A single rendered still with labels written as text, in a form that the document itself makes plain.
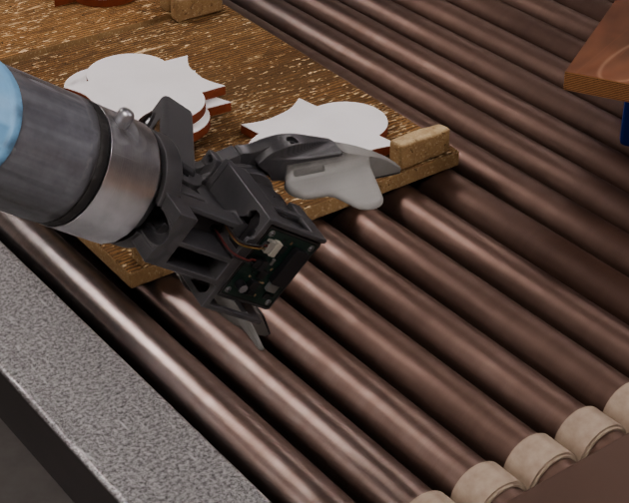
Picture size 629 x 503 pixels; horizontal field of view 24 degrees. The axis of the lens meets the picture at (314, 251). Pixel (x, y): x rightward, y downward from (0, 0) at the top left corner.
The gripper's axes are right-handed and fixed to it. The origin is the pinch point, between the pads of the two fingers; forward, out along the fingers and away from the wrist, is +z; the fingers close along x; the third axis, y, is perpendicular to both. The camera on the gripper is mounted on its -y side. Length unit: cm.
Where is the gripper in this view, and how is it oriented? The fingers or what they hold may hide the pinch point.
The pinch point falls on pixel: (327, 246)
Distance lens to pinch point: 100.4
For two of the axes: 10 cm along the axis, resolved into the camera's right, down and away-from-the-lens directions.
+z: 6.5, 2.4, 7.2
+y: 4.7, 6.2, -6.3
